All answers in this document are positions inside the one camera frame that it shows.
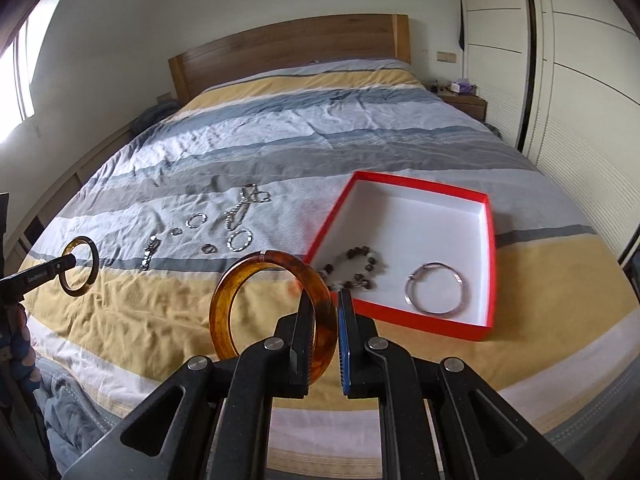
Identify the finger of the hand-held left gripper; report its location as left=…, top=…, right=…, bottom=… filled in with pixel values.
left=0, top=254, right=79, bottom=297

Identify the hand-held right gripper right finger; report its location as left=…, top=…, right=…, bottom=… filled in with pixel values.
left=338, top=289, right=583, bottom=480

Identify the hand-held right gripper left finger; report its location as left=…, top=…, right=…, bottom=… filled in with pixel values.
left=62, top=290, right=314, bottom=480

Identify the small amber bangle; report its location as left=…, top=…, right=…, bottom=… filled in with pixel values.
left=61, top=236, right=100, bottom=296

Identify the large amber tortoiseshell bangle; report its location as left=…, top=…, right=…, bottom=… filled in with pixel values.
left=209, top=249, right=339, bottom=386

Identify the silver twisted bracelet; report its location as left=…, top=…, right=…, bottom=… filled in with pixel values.
left=227, top=228, right=254, bottom=253

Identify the silver chain necklace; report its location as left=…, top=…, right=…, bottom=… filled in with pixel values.
left=224, top=184, right=272, bottom=231

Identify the red jewelry box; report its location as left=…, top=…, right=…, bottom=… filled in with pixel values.
left=303, top=170, right=497, bottom=342

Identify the person's left hand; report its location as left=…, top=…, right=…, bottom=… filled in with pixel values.
left=0, top=304, right=42, bottom=407

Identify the low wooden shelf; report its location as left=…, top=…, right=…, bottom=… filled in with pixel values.
left=15, top=124, right=135, bottom=257

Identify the silver bangle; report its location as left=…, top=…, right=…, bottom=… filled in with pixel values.
left=404, top=262, right=469, bottom=317

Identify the window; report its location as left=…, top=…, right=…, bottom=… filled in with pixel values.
left=0, top=22, right=37, bottom=147

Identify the person's leg in jeans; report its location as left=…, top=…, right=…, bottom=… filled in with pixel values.
left=30, top=355, right=128, bottom=480

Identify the dark cloth pile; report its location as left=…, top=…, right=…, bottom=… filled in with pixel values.
left=134, top=100, right=180, bottom=133

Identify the striped bed with duvet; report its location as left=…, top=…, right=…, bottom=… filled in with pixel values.
left=20, top=57, right=640, bottom=480

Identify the wooden nightstand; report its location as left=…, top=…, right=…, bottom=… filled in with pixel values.
left=437, top=91, right=489, bottom=122

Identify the wooden headboard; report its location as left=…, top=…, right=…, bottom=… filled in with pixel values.
left=168, top=13, right=412, bottom=106

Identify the white wardrobe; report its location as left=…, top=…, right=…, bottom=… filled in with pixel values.
left=456, top=0, right=640, bottom=267

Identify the dark bead bracelet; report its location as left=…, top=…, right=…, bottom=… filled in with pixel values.
left=319, top=245, right=389, bottom=294

